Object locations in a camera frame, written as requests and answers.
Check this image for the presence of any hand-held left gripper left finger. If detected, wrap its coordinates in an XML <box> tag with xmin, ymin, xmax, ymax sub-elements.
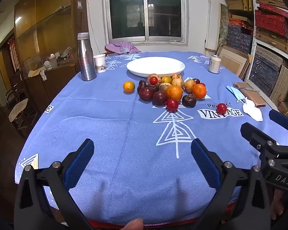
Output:
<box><xmin>14</xmin><ymin>138</ymin><xmax>96</xmax><ymax>230</ymax></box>

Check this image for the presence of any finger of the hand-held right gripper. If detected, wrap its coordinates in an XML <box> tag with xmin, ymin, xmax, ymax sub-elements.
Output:
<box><xmin>269</xmin><ymin>109</ymin><xmax>288</xmax><ymax>131</ymax></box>
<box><xmin>240</xmin><ymin>122</ymin><xmax>288</xmax><ymax>175</ymax></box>

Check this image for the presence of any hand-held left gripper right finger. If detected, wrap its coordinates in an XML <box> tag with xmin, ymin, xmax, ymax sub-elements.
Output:
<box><xmin>191</xmin><ymin>138</ymin><xmax>271</xmax><ymax>230</ymax></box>

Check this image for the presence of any large orange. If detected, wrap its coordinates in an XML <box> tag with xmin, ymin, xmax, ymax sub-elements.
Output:
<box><xmin>166</xmin><ymin>85</ymin><xmax>184</xmax><ymax>101</ymax></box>
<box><xmin>191</xmin><ymin>84</ymin><xmax>207</xmax><ymax>99</ymax></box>

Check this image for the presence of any beige round fruit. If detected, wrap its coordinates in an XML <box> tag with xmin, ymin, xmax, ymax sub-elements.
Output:
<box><xmin>171</xmin><ymin>78</ymin><xmax>185</xmax><ymax>89</ymax></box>
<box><xmin>184</xmin><ymin>79</ymin><xmax>197</xmax><ymax>93</ymax></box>
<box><xmin>147</xmin><ymin>74</ymin><xmax>161</xmax><ymax>85</ymax></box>

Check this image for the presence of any dark red plum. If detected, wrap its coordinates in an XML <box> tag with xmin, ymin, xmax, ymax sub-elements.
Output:
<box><xmin>152</xmin><ymin>91</ymin><xmax>169</xmax><ymax>106</ymax></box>
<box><xmin>138</xmin><ymin>87</ymin><xmax>154</xmax><ymax>101</ymax></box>

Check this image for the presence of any white plate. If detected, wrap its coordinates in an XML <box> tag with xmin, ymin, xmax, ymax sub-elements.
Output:
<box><xmin>126</xmin><ymin>57</ymin><xmax>185</xmax><ymax>77</ymax></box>

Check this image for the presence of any person's right hand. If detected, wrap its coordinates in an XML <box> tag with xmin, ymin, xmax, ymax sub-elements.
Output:
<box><xmin>270</xmin><ymin>189</ymin><xmax>287</xmax><ymax>221</ymax></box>

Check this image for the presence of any person's left hand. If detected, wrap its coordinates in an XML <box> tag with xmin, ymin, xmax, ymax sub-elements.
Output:
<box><xmin>123</xmin><ymin>218</ymin><xmax>144</xmax><ymax>230</ymax></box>

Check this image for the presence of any white tissue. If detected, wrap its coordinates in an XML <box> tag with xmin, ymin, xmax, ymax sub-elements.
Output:
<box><xmin>242</xmin><ymin>97</ymin><xmax>264</xmax><ymax>122</ymax></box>

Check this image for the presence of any blue face mask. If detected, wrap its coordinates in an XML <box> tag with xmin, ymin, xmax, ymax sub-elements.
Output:
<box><xmin>226</xmin><ymin>85</ymin><xmax>247</xmax><ymax>104</ymax></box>

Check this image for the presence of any blue printed tablecloth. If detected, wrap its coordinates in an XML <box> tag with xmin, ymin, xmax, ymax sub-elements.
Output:
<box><xmin>16</xmin><ymin>51</ymin><xmax>288</xmax><ymax>228</ymax></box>

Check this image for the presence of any dark wooden chair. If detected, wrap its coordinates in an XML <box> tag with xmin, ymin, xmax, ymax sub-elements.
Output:
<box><xmin>6</xmin><ymin>69</ymin><xmax>39</xmax><ymax>138</ymax></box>

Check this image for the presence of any beige drink can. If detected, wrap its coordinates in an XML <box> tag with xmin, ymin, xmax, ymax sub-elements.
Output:
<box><xmin>208</xmin><ymin>55</ymin><xmax>222</xmax><ymax>74</ymax></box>

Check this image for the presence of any beige seat cushion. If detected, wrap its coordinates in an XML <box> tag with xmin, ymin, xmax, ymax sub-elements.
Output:
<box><xmin>9</xmin><ymin>98</ymin><xmax>29</xmax><ymax>122</ymax></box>

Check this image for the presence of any white crumpled cloth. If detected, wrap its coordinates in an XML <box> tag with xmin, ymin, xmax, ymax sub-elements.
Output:
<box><xmin>28</xmin><ymin>61</ymin><xmax>53</xmax><ymax>81</ymax></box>

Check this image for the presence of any stack of patterned boxes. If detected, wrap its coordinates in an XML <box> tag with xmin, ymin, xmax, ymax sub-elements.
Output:
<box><xmin>224</xmin><ymin>0</ymin><xmax>288</xmax><ymax>115</ymax></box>

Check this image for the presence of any white paper cup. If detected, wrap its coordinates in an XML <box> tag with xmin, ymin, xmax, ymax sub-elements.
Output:
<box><xmin>94</xmin><ymin>54</ymin><xmax>106</xmax><ymax>73</ymax></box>

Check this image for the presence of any stainless steel bottle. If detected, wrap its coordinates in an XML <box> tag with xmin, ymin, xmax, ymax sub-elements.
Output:
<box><xmin>77</xmin><ymin>32</ymin><xmax>97</xmax><ymax>81</ymax></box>

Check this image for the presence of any white metal shelf rack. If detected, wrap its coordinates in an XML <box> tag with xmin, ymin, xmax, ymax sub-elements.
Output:
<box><xmin>248</xmin><ymin>0</ymin><xmax>288</xmax><ymax>106</ymax></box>

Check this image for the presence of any patterned panel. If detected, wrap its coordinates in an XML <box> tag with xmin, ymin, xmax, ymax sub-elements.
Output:
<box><xmin>218</xmin><ymin>3</ymin><xmax>229</xmax><ymax>49</ymax></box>

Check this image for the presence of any white board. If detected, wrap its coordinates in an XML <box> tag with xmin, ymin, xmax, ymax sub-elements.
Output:
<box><xmin>205</xmin><ymin>0</ymin><xmax>212</xmax><ymax>51</ymax></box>

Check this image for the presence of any purple cloth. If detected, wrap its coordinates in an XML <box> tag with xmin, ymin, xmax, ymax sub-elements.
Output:
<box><xmin>105</xmin><ymin>42</ymin><xmax>141</xmax><ymax>54</ymax></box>

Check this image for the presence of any patterned curtain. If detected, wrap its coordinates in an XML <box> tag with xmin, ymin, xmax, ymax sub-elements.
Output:
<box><xmin>8</xmin><ymin>37</ymin><xmax>21</xmax><ymax>70</ymax></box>

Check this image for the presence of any wooden glass cabinet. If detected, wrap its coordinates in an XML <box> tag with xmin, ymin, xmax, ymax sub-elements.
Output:
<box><xmin>14</xmin><ymin>0</ymin><xmax>89</xmax><ymax>106</ymax></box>

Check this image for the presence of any sliding window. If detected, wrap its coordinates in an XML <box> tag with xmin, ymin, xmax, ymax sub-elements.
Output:
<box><xmin>102</xmin><ymin>0</ymin><xmax>189</xmax><ymax>45</ymax></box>

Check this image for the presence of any brown pouch with keychain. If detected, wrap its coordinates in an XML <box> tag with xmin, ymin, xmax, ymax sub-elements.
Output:
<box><xmin>233</xmin><ymin>82</ymin><xmax>267</xmax><ymax>108</ymax></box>

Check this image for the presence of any wooden picture frame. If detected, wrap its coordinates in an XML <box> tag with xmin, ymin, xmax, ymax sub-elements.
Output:
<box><xmin>216</xmin><ymin>44</ymin><xmax>253</xmax><ymax>79</ymax></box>

